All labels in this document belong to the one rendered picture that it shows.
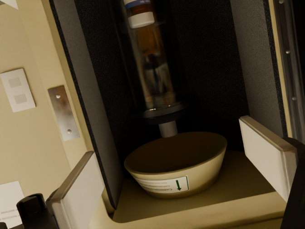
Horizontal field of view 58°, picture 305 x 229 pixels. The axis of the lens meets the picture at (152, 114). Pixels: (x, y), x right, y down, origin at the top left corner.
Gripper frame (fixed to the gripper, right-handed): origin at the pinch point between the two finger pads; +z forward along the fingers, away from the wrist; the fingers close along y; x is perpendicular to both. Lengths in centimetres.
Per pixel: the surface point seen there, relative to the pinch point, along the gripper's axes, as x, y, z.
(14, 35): 21, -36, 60
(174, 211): -14.3, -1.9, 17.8
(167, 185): -11.2, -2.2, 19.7
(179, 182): -11.0, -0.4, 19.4
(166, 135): -5.4, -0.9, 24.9
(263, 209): -16.6, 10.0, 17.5
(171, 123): -3.7, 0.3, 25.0
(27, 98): 4, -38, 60
